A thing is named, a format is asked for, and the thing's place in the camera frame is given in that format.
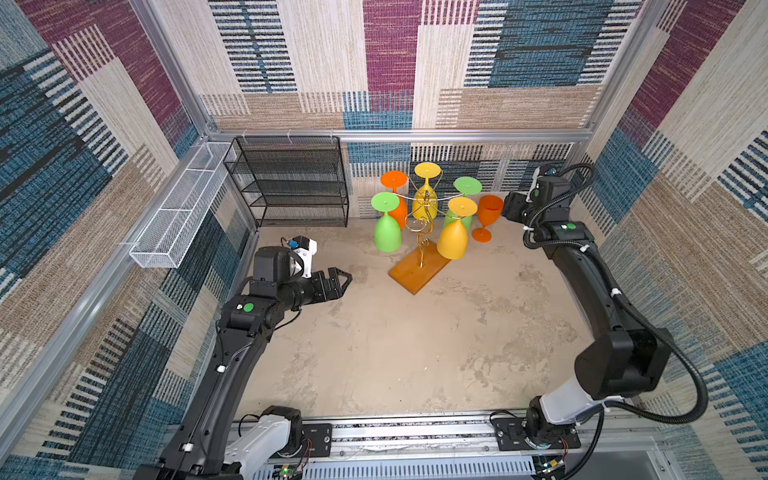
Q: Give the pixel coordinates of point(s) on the green wine glass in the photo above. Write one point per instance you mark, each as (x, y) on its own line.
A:
(466, 186)
(387, 233)

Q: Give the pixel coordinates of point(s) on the yellow wine glass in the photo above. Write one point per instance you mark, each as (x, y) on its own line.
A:
(454, 239)
(425, 203)

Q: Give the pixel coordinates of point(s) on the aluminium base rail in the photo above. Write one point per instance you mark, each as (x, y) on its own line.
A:
(467, 445)

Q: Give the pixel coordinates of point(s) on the orange back wine glass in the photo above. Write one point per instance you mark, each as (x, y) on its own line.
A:
(395, 180)

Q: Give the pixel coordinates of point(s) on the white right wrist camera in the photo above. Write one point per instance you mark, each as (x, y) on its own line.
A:
(532, 189)

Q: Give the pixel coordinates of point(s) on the orange wine glass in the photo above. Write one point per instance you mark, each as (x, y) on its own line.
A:
(489, 210)
(395, 180)

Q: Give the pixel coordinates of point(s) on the orange front wine glass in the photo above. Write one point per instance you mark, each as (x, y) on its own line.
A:
(489, 210)

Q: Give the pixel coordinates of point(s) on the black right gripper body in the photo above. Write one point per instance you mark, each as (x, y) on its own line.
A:
(516, 207)

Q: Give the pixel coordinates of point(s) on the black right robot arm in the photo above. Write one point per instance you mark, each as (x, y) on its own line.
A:
(624, 358)

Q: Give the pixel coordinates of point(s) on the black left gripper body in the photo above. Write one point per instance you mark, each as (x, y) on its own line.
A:
(316, 292)

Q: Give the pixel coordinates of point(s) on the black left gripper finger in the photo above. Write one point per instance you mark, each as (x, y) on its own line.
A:
(339, 277)
(336, 291)

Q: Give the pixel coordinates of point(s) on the gold wire wine glass rack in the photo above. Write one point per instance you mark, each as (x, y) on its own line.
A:
(420, 266)

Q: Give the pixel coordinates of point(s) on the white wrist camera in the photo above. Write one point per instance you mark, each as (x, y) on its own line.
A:
(532, 189)
(302, 250)

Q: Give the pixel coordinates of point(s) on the black mesh shelf rack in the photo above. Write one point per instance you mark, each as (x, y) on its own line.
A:
(290, 181)

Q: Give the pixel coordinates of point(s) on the white mesh wall basket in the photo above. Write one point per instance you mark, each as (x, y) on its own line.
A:
(166, 239)

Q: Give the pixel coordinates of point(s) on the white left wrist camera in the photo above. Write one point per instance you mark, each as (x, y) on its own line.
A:
(302, 250)

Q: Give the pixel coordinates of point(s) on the yellow front wine glass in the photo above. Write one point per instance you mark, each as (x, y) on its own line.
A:
(454, 239)

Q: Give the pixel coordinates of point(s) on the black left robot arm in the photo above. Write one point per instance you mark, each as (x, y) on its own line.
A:
(283, 281)

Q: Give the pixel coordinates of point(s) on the yellow back wine glass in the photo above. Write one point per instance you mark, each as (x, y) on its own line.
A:
(425, 203)

